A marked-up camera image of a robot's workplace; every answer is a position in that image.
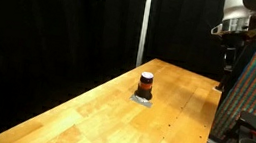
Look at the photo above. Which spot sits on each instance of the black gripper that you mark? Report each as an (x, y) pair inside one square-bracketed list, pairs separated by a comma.
[(230, 57)]

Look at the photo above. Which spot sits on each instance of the orange jar with white lid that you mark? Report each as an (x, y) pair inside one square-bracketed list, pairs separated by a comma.
[(146, 82)]

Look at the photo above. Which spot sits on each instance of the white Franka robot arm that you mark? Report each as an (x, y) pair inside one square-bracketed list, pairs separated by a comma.
[(244, 10)]

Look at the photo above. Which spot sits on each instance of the black round jar base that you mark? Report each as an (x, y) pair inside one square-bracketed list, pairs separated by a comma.
[(143, 94)]

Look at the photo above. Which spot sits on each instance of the black stand post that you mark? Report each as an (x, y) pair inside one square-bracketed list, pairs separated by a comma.
[(224, 83)]

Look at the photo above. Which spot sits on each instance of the gray tape patch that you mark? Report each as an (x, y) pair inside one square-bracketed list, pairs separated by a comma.
[(140, 101)]

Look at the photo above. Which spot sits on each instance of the white vertical pole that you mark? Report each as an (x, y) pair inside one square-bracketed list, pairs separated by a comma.
[(145, 23)]

